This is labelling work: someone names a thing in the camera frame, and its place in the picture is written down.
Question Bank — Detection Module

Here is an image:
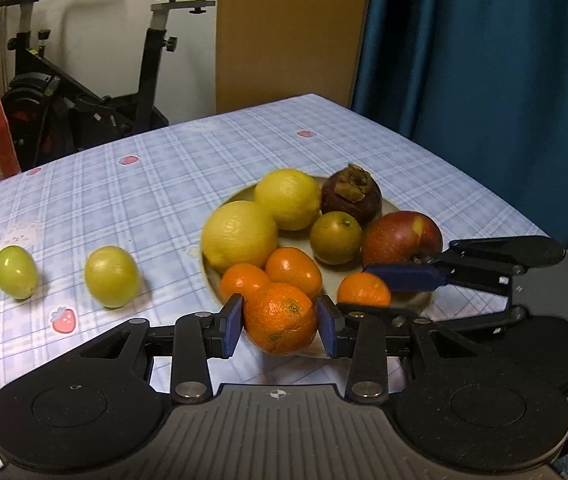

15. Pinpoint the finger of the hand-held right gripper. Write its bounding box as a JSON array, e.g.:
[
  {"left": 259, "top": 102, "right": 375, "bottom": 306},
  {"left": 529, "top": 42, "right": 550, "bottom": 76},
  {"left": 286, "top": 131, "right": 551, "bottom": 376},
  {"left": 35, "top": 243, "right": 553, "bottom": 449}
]
[
  {"left": 363, "top": 235, "right": 568, "bottom": 297},
  {"left": 414, "top": 304, "right": 530, "bottom": 336}
]

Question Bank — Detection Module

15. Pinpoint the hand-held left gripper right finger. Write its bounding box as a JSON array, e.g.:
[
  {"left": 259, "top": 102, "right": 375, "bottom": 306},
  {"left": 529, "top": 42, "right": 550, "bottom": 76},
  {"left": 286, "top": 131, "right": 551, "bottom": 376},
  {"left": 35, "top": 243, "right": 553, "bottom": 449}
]
[{"left": 315, "top": 295, "right": 486, "bottom": 406}]

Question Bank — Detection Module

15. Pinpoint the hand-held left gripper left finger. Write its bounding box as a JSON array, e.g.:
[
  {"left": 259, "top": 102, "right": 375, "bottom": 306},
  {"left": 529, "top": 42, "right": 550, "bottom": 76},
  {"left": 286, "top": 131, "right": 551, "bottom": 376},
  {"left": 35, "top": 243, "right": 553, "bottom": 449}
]
[{"left": 79, "top": 293, "right": 245, "bottom": 406}]

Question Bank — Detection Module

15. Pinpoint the red apple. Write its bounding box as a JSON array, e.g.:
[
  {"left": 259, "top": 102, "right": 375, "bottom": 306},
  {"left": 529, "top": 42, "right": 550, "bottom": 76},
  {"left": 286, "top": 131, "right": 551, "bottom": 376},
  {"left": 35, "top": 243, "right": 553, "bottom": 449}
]
[{"left": 362, "top": 211, "right": 444, "bottom": 267}]

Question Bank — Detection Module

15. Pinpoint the small tangerine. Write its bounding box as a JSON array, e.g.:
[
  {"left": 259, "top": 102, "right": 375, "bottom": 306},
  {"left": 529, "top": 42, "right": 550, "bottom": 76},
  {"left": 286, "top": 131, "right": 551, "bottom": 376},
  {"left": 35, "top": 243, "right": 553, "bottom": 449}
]
[
  {"left": 337, "top": 271, "right": 392, "bottom": 308},
  {"left": 264, "top": 247, "right": 324, "bottom": 301},
  {"left": 243, "top": 282, "right": 318, "bottom": 357},
  {"left": 219, "top": 263, "right": 272, "bottom": 303}
]

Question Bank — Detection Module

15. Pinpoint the cream round plate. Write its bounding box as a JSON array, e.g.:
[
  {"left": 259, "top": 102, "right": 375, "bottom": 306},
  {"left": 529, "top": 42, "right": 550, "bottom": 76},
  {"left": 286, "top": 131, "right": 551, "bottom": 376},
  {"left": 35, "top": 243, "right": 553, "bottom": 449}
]
[{"left": 199, "top": 175, "right": 435, "bottom": 358}]

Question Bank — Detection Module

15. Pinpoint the greenish orange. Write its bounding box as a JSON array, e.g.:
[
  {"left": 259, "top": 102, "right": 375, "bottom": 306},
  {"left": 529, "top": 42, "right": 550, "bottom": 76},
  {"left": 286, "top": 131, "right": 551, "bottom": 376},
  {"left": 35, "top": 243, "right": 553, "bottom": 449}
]
[{"left": 310, "top": 211, "right": 364, "bottom": 266}]

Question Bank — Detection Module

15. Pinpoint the yellow lemon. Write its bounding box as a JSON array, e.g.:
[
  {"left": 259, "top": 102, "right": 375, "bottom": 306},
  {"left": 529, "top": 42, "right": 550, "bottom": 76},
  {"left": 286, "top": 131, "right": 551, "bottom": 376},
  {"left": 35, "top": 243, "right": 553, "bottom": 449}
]
[
  {"left": 201, "top": 200, "right": 279, "bottom": 274},
  {"left": 254, "top": 168, "right": 323, "bottom": 232}
]

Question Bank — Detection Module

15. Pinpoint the dark brown mangosteen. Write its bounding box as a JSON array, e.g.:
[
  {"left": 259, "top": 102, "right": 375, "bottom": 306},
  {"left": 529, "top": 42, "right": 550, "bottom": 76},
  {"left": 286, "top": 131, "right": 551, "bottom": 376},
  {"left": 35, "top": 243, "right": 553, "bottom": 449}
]
[{"left": 320, "top": 163, "right": 383, "bottom": 227}]

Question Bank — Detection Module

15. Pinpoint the yellow-green jujube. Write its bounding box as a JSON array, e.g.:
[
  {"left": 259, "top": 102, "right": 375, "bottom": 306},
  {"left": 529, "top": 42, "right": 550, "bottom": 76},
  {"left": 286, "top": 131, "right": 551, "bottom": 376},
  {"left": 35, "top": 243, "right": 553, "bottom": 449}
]
[{"left": 84, "top": 245, "right": 140, "bottom": 309}]

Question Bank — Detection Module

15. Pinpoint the blue checked tablecloth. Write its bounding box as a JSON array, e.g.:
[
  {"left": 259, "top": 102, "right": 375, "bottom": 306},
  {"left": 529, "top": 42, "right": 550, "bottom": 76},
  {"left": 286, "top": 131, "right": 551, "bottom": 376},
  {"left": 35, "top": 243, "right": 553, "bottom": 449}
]
[{"left": 0, "top": 92, "right": 565, "bottom": 480}]

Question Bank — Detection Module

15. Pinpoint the blue curtain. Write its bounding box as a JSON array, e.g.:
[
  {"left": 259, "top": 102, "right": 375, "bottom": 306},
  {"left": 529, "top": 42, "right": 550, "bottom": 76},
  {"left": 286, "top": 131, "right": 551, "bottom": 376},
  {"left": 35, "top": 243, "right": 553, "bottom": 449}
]
[{"left": 351, "top": 0, "right": 568, "bottom": 252}]

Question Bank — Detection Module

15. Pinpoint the green jujube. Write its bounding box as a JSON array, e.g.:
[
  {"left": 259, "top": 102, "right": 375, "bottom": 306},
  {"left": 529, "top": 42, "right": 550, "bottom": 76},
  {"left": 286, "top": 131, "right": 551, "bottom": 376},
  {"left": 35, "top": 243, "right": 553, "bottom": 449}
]
[{"left": 0, "top": 245, "right": 40, "bottom": 301}]

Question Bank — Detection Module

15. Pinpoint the wooden panel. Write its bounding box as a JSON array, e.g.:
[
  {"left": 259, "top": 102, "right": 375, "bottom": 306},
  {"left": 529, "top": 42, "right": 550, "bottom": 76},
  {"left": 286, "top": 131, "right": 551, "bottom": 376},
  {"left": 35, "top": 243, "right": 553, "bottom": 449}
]
[{"left": 215, "top": 0, "right": 376, "bottom": 114}]

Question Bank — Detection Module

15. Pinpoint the black exercise bike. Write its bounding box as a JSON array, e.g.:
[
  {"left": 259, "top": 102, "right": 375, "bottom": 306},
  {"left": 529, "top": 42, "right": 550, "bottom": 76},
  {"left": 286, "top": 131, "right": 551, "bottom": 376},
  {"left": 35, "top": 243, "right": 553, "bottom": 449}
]
[{"left": 0, "top": 0, "right": 217, "bottom": 171}]

